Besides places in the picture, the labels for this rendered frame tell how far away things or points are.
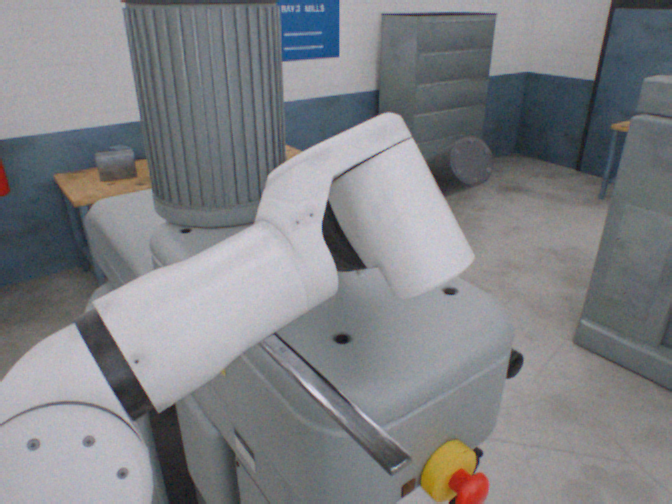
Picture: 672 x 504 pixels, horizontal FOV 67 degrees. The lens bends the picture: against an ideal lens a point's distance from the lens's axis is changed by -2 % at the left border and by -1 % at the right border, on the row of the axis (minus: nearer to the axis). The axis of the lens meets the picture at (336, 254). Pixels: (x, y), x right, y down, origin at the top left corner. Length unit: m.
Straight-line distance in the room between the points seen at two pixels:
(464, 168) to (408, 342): 0.18
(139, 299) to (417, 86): 5.42
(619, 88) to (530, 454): 5.40
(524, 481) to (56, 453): 2.78
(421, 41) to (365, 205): 5.28
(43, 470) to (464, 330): 0.37
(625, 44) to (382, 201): 7.21
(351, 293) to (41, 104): 4.31
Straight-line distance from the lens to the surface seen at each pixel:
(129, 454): 0.26
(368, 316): 0.51
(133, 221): 1.13
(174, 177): 0.71
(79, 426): 0.25
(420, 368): 0.46
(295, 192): 0.31
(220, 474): 0.88
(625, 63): 7.51
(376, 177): 0.34
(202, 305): 0.28
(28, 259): 5.05
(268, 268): 0.30
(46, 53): 4.71
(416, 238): 0.34
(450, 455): 0.53
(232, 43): 0.67
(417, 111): 5.71
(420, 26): 5.58
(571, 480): 3.04
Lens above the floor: 2.17
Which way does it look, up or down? 27 degrees down
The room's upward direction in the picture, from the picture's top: straight up
